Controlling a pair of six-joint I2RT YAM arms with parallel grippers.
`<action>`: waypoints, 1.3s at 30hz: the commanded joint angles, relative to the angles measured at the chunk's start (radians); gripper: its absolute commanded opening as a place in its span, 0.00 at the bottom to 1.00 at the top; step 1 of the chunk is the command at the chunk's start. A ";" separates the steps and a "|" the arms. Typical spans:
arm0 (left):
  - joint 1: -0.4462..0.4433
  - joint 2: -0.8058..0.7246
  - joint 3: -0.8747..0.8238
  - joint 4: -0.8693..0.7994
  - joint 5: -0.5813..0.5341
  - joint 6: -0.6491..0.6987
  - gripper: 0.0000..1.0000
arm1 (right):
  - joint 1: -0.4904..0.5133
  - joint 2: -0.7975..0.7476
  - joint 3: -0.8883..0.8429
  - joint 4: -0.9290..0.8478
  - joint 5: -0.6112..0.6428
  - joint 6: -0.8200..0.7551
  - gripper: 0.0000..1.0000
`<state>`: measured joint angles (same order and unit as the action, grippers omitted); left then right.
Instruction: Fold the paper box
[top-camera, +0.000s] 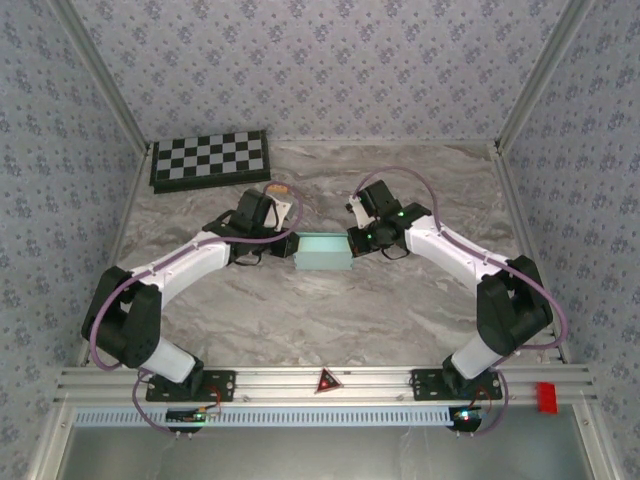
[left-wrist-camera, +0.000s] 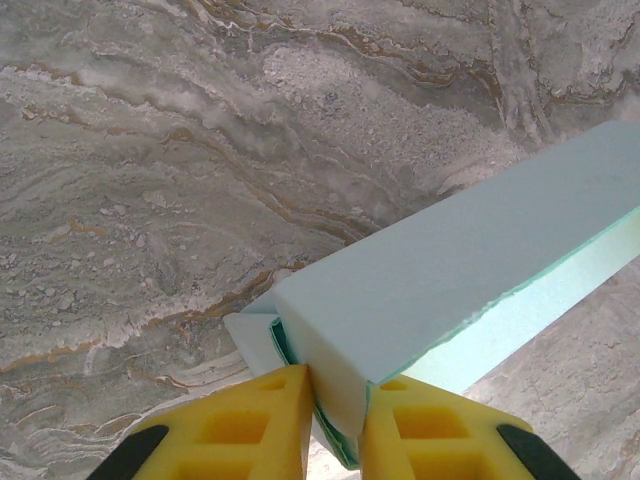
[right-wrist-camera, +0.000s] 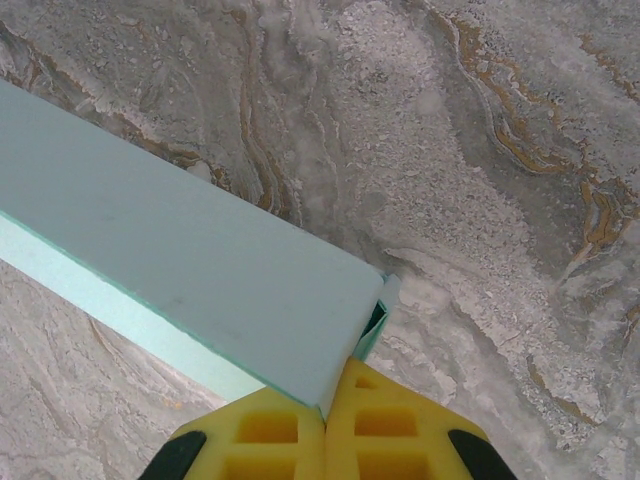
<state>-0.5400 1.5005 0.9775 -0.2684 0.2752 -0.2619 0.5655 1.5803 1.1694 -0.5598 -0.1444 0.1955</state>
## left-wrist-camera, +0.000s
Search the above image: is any light blue paper box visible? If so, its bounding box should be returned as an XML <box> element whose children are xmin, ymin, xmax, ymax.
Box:
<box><xmin>223</xmin><ymin>119</ymin><xmax>640</xmax><ymax>471</ymax></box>

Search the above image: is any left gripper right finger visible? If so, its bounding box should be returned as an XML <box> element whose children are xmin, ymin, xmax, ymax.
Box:
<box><xmin>359</xmin><ymin>374</ymin><xmax>584</xmax><ymax>480</ymax></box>

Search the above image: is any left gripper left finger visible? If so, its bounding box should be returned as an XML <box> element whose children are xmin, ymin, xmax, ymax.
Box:
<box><xmin>92</xmin><ymin>363</ymin><xmax>314</xmax><ymax>480</ymax></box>

